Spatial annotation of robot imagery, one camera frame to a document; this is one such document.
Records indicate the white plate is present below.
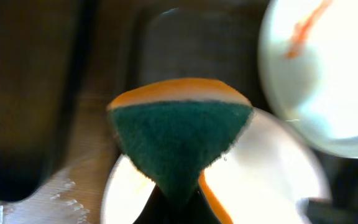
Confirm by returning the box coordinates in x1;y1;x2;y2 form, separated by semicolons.
258;0;358;159
100;109;331;224

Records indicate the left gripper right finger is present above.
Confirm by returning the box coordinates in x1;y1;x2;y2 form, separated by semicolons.
181;189;221;224

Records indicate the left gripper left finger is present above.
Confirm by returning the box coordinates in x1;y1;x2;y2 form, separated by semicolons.
134;185;179;224

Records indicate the white plate top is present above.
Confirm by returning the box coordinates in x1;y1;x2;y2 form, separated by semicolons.
258;0;358;159

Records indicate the small black tray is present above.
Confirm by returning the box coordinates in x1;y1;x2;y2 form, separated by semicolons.
0;0;99;202

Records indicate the green and orange sponge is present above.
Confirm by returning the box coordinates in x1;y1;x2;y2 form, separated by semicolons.
107;78;254;223

